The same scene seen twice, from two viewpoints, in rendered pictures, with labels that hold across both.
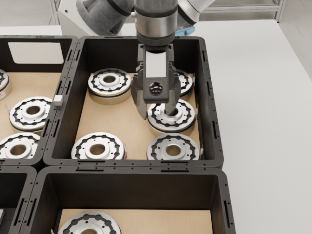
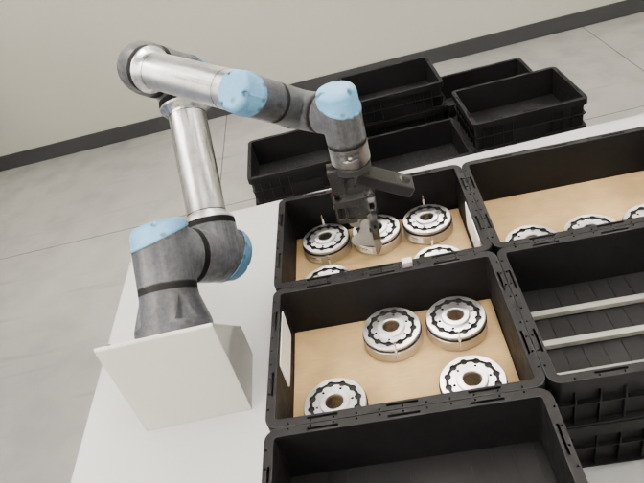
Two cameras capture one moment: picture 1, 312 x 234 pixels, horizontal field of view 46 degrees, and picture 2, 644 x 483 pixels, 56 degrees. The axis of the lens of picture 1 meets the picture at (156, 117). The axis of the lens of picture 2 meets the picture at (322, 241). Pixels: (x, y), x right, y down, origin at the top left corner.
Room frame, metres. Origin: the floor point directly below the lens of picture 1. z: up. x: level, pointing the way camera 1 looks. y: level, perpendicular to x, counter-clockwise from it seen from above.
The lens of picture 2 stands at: (0.55, 1.02, 1.64)
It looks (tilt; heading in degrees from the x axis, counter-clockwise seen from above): 36 degrees down; 278
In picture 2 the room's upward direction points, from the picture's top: 16 degrees counter-clockwise
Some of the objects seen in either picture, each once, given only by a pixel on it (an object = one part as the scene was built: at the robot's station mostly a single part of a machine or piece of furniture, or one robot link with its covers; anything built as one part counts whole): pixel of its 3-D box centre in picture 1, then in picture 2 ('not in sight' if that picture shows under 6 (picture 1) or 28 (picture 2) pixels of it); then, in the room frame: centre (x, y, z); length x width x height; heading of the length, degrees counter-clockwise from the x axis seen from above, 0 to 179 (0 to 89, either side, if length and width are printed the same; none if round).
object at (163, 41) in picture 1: (155, 55); (354, 189); (0.60, 0.00, 0.99); 0.09 x 0.08 x 0.12; 0
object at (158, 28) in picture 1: (154, 19); (350, 153); (0.59, 0.00, 1.07); 0.08 x 0.08 x 0.05
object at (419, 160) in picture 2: not in sight; (416, 184); (0.40, -1.01, 0.31); 0.40 x 0.30 x 0.34; 3
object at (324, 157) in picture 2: not in sight; (313, 196); (0.80, -0.98, 0.37); 0.40 x 0.30 x 0.45; 3
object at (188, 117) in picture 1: (171, 113); (376, 229); (0.57, -0.03, 0.86); 0.10 x 0.10 x 0.01
